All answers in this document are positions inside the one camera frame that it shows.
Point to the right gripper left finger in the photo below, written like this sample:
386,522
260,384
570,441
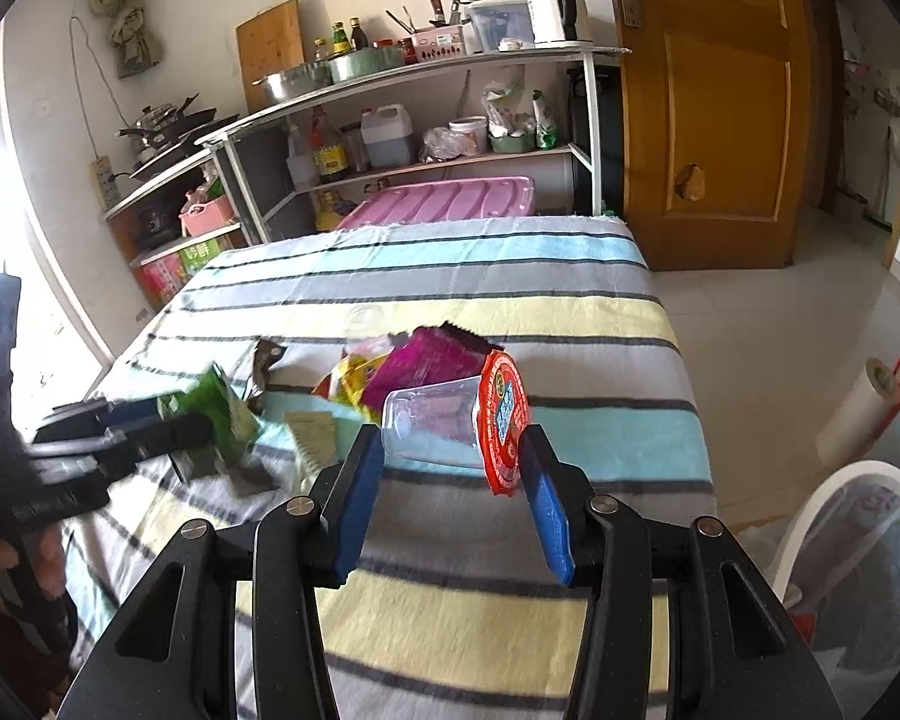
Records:
348,507

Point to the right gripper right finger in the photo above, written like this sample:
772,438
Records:
559,496

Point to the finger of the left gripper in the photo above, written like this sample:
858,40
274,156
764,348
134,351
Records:
117,453
134,419

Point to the clear cup red lid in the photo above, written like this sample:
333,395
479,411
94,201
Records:
471,424

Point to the yellow snack wrapper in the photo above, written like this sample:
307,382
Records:
348,381

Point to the green snack wrapper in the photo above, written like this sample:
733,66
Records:
234,427

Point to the left forearm dark sleeve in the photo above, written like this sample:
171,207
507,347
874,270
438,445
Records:
39,680

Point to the beige paper wrapper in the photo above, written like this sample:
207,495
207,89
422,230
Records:
315,438

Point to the striped tablecloth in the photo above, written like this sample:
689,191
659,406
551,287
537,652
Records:
451,611

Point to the dark brown foil wrapper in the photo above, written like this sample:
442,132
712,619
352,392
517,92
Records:
267,353

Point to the magenta snack bag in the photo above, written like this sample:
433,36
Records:
431,355

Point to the pink storage basket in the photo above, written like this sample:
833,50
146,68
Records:
200,216

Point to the paper towel roll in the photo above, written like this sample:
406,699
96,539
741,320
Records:
862,416

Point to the pink plastic lid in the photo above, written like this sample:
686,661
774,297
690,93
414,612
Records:
473,198

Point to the black frying pan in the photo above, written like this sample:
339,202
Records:
167,134

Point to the red-capped sauce bottle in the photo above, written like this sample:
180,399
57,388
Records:
328,147

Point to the white oil jug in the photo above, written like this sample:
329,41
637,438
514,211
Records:
388,136

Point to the steel mixing bowl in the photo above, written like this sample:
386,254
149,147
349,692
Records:
284,85

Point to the white metal shelf rack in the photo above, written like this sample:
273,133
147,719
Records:
264,162

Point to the wooden cutting board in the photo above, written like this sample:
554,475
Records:
271,41

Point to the hanging green cloth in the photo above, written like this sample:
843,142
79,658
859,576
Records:
135,45

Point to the green enamel pot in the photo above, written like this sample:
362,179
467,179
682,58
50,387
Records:
364,62

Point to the brown wooden door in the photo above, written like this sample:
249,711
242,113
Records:
716,98

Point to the pink utensil basket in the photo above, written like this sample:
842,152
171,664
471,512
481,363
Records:
439,43

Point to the clear plastic storage box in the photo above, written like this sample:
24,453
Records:
497,22

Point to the white electric kettle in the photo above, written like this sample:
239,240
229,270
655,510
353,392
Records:
553,21

